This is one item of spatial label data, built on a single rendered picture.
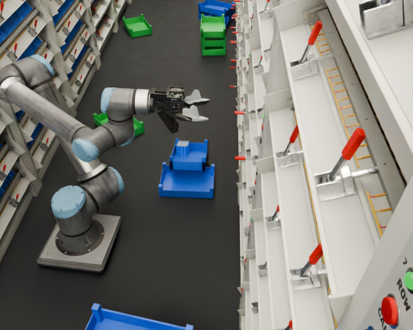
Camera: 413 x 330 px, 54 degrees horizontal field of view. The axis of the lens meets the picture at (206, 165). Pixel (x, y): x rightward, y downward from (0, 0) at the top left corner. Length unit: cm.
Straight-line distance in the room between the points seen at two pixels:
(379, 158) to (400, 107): 20
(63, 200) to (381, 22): 164
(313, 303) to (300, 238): 11
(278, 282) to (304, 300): 25
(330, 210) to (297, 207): 26
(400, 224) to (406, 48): 14
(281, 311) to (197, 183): 157
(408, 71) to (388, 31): 6
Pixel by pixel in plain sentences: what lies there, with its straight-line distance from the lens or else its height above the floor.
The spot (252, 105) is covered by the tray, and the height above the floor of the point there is 72.
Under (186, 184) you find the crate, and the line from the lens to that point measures 232.
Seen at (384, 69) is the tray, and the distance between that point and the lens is 33.
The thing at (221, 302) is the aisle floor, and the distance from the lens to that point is 188.
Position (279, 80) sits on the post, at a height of 120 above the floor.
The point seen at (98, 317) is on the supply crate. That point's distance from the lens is 131.
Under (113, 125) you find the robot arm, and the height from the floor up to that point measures 78.
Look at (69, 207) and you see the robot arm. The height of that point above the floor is 35.
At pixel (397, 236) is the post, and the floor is 146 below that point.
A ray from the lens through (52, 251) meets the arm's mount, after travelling 205.
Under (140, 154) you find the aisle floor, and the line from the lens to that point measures 254.
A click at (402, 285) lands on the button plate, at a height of 145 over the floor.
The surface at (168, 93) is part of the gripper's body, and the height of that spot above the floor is 90.
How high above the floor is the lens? 165
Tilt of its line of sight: 43 degrees down
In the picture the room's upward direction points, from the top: straight up
